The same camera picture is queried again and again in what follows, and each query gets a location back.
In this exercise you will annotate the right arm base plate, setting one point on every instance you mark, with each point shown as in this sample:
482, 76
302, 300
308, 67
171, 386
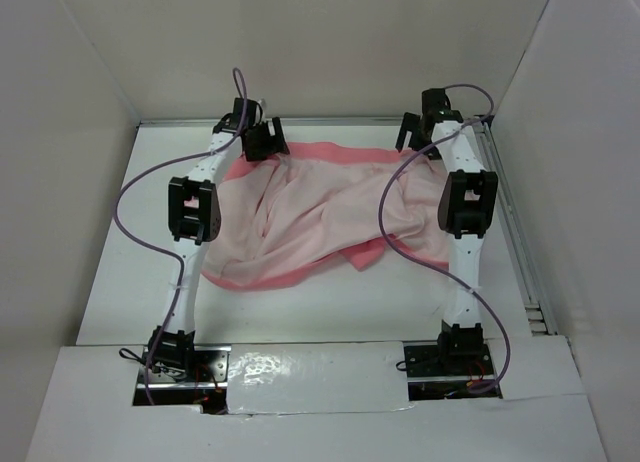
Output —
429, 378

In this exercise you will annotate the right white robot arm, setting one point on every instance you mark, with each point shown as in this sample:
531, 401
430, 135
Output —
464, 213

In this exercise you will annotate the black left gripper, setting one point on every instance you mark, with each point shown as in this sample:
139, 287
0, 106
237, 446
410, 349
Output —
273, 145

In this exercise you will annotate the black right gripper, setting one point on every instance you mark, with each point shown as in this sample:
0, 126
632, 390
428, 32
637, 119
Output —
411, 123

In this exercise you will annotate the pink zip jacket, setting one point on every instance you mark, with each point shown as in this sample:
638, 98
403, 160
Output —
286, 217

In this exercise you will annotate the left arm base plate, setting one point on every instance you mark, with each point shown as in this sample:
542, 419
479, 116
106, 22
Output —
202, 385

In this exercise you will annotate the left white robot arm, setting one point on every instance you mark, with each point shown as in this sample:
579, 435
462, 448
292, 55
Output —
194, 221

